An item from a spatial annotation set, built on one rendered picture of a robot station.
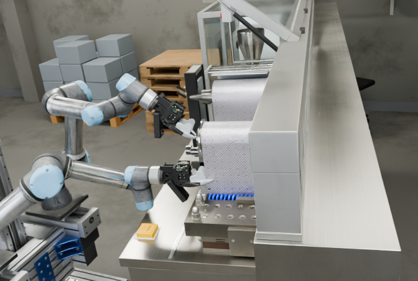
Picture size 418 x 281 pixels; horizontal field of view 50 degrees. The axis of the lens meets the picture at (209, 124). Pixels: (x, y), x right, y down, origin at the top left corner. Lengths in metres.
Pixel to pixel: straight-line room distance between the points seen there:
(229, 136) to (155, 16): 4.46
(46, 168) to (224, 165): 0.66
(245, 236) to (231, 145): 0.34
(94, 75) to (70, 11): 1.48
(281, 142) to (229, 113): 1.17
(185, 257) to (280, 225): 0.92
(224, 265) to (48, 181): 0.71
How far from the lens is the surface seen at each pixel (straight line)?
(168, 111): 1.71
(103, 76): 5.50
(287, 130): 0.74
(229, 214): 1.67
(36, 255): 2.32
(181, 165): 1.79
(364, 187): 1.01
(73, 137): 2.26
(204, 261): 1.68
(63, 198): 2.37
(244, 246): 1.64
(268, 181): 0.78
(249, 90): 1.86
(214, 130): 1.70
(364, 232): 0.88
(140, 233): 1.85
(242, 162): 1.71
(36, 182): 1.76
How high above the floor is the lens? 1.94
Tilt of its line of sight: 21 degrees down
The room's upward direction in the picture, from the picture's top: 6 degrees counter-clockwise
